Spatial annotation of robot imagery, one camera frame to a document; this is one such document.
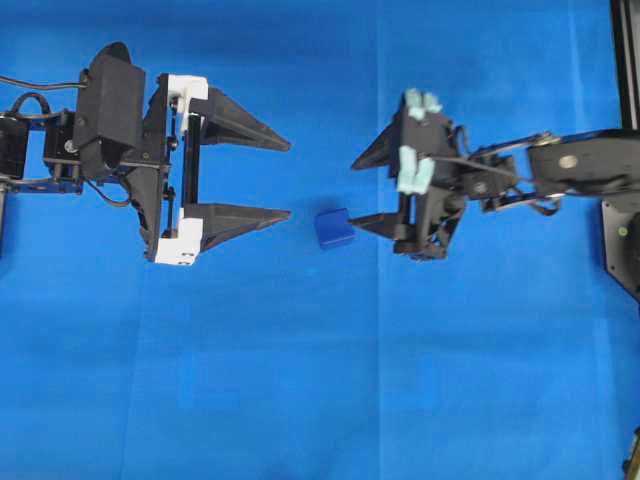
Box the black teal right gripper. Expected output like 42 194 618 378
348 88 466 261

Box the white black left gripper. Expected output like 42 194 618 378
123 74 291 265

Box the blue block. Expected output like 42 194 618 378
314 208 355 250

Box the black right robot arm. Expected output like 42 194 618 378
350 88 639 261

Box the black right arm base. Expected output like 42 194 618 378
601 199 639 302

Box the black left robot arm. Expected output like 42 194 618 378
1 63 290 266

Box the blue table cloth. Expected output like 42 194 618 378
1 1 639 479

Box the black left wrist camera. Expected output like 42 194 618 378
72 42 145 180

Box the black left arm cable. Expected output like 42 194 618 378
0 73 91 94

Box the black aluminium frame rail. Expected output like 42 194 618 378
610 0 639 130

